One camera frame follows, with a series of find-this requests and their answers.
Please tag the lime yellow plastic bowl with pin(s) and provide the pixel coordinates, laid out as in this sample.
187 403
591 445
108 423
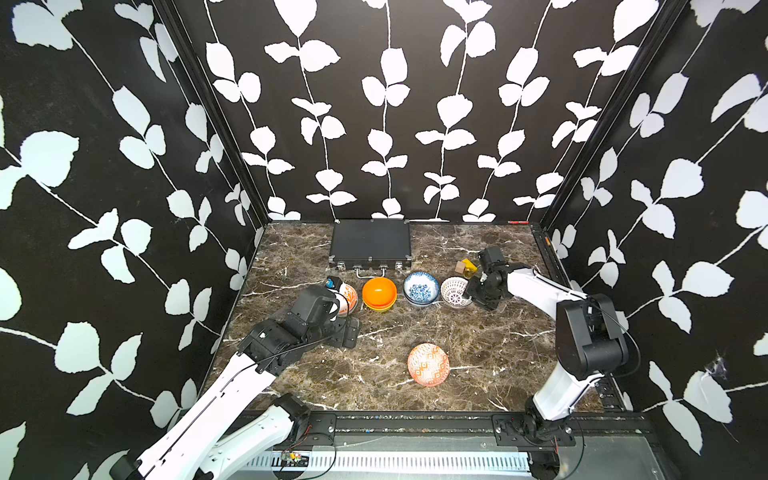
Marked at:
379 308

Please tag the black white lattice bowl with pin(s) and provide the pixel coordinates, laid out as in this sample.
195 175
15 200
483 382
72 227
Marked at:
452 292

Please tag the large blue floral bowl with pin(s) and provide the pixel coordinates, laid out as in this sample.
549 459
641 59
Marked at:
421 286

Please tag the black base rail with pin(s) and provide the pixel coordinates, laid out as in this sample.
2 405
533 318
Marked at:
504 429

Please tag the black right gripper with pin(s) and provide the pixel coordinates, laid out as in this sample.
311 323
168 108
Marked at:
471 289

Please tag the white vented strip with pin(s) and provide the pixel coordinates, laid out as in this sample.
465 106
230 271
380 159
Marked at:
473 463

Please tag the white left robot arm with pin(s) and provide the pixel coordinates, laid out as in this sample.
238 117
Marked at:
200 445

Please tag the yellow wooden block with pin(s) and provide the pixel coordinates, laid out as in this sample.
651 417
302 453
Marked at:
469 268

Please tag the red geometric pattern bowl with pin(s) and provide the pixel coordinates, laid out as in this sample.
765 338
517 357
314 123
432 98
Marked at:
428 365

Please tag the black carrying case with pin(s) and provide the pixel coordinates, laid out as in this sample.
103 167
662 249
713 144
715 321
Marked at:
371 244

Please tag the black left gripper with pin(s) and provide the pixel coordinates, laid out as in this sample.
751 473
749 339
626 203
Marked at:
340 337

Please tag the orange plastic bowl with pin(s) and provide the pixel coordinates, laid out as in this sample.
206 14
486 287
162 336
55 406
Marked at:
379 291

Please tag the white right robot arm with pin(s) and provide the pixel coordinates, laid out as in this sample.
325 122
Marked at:
590 342

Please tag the small circuit board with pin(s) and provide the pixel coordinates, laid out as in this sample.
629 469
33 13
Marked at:
294 460

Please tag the orange leaf pattern bowl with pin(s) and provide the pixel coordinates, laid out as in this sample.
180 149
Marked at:
351 299

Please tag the small blue floral bowl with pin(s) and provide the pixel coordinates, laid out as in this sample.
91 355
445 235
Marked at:
419 304

